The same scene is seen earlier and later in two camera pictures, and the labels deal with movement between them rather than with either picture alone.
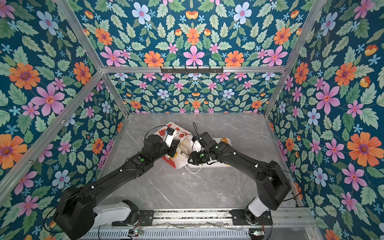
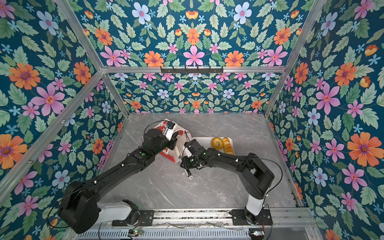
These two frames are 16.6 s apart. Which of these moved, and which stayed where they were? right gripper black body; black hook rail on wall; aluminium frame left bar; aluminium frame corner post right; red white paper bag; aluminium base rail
Moved: right gripper black body; red white paper bag
Stayed: black hook rail on wall; aluminium base rail; aluminium frame corner post right; aluminium frame left bar
